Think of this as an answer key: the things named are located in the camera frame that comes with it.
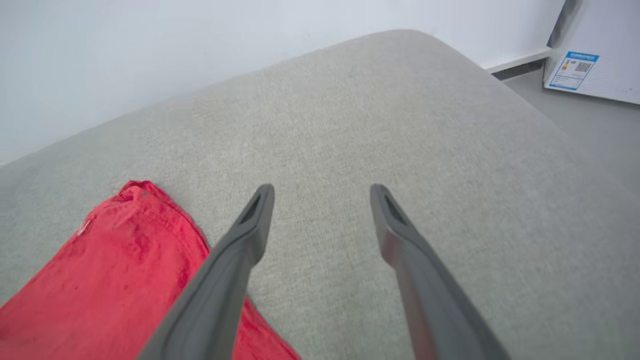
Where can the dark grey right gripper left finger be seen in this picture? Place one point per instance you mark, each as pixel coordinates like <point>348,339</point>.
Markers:
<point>220,295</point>

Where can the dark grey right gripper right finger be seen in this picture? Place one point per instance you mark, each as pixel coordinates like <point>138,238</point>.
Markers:
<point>435,310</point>

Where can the red and white garment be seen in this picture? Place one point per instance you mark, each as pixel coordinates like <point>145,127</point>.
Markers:
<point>100,280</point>

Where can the grey fabric sofa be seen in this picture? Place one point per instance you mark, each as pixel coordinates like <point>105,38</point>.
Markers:
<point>350,125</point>

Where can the blue white energy label sticker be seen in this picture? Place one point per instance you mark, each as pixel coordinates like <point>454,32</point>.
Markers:
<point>572,70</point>

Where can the white appliance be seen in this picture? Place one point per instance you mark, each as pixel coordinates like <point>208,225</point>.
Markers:
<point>617,30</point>

